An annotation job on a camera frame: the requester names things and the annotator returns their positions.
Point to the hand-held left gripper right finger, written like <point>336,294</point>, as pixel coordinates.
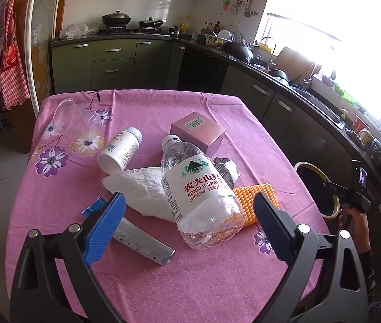
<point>267,222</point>

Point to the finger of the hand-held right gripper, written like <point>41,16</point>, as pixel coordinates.
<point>331,188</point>

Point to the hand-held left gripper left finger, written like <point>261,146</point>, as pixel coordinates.
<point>106,228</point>

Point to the yellow-rimmed black bin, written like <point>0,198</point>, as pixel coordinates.
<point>315,188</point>

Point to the orange sponge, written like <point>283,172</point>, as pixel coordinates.
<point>244,197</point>

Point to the silver tube with blue cap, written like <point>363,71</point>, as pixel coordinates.
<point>143,242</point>

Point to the white plastic bag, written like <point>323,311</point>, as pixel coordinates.
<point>140,185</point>

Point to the silver wrapper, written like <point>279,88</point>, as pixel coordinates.
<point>225,170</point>

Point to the clear plastic water bottle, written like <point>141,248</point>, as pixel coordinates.
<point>197,185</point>

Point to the white pill bottle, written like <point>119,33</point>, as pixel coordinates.
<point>119,148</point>

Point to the pink cardboard box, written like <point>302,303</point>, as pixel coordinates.
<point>203,131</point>

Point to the clear plastic cup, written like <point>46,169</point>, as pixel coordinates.
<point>64,117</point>

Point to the person's right forearm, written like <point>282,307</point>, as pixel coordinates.
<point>367,272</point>

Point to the person's right hand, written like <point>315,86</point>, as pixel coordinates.
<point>357,223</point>

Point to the red cup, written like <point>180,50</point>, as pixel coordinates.
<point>359,124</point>

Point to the pink floral tablecloth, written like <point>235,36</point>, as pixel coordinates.
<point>143,282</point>

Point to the steel sink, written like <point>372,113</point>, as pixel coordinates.
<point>318,104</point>

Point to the metal faucet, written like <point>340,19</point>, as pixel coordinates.
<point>308,80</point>

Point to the wooden cutting board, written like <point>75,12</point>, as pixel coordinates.
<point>293,62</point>

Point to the yellow kettle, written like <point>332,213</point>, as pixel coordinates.
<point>266,46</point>

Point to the large black wok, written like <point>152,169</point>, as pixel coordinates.
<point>241,53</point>

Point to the window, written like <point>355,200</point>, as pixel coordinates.
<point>328,23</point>

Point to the green kitchen cabinets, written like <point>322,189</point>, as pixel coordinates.
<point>116,64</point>

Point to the dish rack with plates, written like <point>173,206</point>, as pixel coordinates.
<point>225,36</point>

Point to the red checked apron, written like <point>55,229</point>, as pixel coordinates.
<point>8,57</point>

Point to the gas stove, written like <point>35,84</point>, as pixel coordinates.
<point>129,30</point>

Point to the clear plastic bag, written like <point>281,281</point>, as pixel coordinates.
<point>76,31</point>

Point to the black frying pan with lid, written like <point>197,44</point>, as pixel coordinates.
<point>150,23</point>

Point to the black wok with lid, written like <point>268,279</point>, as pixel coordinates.
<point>116,18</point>

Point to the yellow oil bottle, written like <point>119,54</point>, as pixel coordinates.
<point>185,25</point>

